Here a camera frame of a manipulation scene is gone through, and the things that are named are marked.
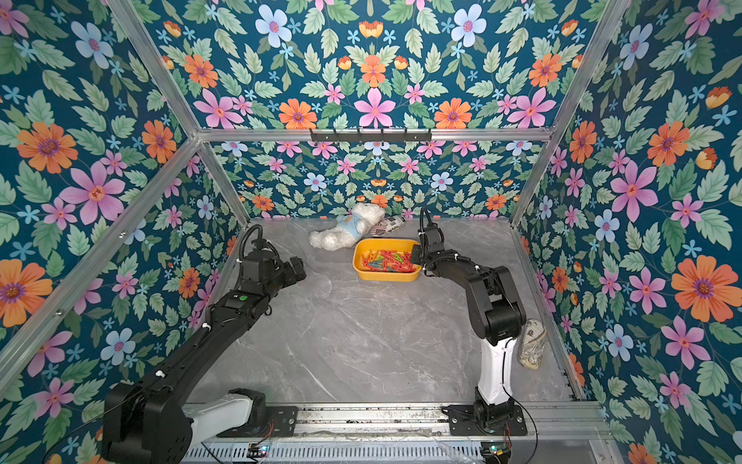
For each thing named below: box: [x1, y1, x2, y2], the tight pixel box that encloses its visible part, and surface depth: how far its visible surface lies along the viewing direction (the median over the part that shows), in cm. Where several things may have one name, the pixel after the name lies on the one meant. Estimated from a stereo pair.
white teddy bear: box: [308, 202, 386, 252], surface depth 108 cm
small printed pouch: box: [370, 215, 406, 237], surface depth 117 cm
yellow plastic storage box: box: [351, 237, 422, 283], surface depth 104 cm
